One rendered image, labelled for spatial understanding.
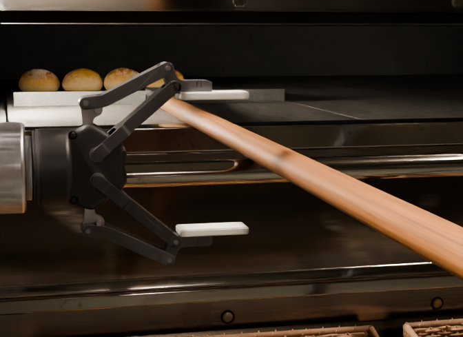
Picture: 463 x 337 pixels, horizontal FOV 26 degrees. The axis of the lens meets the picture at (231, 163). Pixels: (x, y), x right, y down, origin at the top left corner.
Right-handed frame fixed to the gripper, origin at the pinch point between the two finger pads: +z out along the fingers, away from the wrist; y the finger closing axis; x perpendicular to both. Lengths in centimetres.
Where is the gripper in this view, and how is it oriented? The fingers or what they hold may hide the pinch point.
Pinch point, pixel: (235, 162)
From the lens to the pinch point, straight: 101.3
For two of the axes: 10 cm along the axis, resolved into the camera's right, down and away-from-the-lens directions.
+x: 2.1, 1.3, -9.7
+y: 0.0, 9.9, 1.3
